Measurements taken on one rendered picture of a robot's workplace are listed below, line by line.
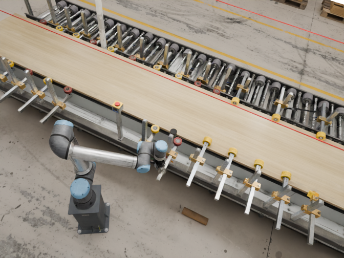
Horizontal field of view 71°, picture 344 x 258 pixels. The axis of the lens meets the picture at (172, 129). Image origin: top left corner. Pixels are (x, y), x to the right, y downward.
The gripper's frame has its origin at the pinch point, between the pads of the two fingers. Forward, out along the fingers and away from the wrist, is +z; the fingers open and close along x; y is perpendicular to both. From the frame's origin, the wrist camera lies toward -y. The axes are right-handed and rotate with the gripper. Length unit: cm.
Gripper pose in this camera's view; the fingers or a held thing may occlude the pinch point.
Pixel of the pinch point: (156, 165)
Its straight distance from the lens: 208.6
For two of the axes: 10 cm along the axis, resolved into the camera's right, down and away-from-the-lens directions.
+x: 8.8, -3.0, 3.6
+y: 4.5, 7.6, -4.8
